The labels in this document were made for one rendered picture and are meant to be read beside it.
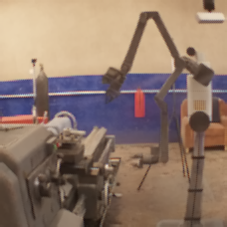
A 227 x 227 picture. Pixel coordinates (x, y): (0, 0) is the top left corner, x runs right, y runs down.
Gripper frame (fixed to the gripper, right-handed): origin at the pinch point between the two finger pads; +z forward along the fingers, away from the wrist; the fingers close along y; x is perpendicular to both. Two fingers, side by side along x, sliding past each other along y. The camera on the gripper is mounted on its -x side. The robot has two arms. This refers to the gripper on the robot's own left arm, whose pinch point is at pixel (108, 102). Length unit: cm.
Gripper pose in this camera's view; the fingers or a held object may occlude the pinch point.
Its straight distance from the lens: 225.5
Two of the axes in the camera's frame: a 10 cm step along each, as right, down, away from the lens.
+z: -4.5, 8.5, 2.7
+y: -2.6, 1.6, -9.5
